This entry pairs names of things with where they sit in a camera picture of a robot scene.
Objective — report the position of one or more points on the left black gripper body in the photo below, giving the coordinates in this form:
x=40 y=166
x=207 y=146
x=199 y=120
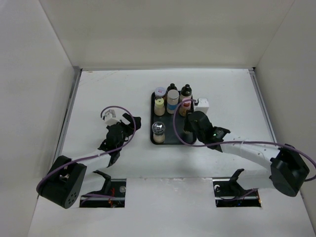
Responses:
x=126 y=132

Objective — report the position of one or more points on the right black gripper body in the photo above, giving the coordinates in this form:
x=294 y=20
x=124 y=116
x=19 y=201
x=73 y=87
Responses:
x=188 y=127

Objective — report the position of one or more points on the pink-cap spice bottle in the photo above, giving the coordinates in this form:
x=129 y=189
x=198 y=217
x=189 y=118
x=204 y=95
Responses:
x=185 y=106

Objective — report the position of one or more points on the yellow-cap beige spice bottle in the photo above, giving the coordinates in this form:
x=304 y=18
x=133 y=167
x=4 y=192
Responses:
x=159 y=108

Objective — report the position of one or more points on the clear-cap grinder bottle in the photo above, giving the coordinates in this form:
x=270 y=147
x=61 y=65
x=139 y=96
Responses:
x=158 y=129

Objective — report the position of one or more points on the black-cap white powder bottle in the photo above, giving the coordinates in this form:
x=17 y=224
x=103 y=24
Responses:
x=186 y=92

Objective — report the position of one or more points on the silver-lid blue-label jar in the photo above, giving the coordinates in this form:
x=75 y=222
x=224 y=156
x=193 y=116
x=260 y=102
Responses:
x=172 y=101

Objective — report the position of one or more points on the black-cap brown spice bottle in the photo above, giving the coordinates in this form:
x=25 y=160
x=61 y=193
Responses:
x=171 y=87

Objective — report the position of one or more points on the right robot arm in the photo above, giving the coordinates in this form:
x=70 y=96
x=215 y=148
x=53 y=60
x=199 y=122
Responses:
x=285 y=169

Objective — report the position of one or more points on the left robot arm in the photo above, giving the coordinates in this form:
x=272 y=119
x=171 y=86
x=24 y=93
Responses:
x=63 y=182

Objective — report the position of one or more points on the black rectangular tray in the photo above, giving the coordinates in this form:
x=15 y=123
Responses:
x=170 y=136

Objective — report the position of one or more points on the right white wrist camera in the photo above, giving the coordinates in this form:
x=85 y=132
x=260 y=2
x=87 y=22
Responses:
x=202 y=105

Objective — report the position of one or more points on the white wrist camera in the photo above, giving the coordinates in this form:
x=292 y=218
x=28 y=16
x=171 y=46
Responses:
x=202 y=105
x=109 y=117

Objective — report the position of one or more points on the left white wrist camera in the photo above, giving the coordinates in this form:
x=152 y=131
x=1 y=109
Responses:
x=109 y=117

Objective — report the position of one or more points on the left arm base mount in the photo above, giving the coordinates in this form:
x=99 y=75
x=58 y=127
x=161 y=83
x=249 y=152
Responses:
x=111 y=195

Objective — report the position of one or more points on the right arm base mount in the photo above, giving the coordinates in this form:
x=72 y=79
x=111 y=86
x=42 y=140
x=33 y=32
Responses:
x=229 y=193

